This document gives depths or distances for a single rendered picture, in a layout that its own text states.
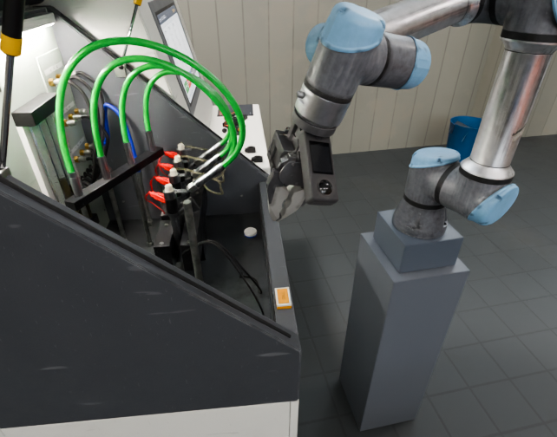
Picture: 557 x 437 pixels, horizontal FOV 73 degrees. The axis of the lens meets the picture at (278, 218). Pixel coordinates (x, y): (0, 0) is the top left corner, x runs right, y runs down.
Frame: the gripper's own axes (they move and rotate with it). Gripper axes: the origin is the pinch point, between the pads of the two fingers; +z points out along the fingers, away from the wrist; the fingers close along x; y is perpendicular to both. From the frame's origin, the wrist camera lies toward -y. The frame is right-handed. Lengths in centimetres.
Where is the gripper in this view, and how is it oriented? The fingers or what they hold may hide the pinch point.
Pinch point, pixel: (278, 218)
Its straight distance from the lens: 69.1
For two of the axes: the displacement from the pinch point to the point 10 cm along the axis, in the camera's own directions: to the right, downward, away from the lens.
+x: -9.2, -0.7, -3.8
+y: -2.2, -7.0, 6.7
